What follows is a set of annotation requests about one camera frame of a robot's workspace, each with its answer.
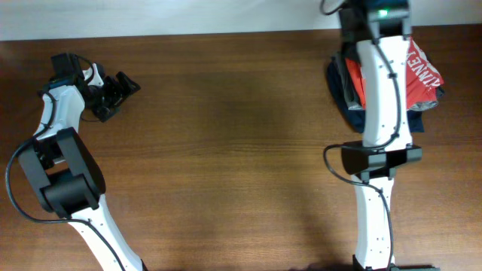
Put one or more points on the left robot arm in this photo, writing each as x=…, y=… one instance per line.
x=63, y=174

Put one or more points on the red folded t-shirt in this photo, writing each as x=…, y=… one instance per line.
x=423, y=80

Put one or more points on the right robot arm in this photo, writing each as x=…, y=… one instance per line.
x=380, y=31

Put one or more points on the navy folded shirt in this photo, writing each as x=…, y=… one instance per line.
x=356, y=119

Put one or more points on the grey folded shirt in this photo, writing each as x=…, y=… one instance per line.
x=348, y=88

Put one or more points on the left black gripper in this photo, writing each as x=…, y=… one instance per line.
x=118, y=95

